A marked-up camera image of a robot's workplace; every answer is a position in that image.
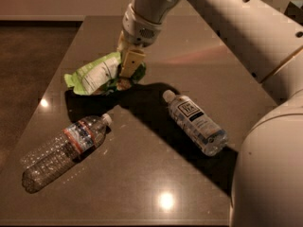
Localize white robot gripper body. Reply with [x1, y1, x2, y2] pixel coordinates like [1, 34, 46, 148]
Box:
[122, 4, 163, 47]

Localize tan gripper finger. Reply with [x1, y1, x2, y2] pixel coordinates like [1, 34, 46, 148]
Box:
[118, 45, 146, 78]
[116, 31, 127, 52]

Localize green rice chip bag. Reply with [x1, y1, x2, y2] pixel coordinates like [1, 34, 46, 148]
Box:
[64, 52, 146, 96]

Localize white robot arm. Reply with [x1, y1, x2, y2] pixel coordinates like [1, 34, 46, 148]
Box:
[118, 0, 303, 227]

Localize white labelled tea bottle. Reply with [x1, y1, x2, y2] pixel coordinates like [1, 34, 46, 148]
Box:
[163, 90, 228, 156]

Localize clear empty water bottle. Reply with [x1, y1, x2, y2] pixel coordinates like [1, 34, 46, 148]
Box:
[21, 113, 112, 194]

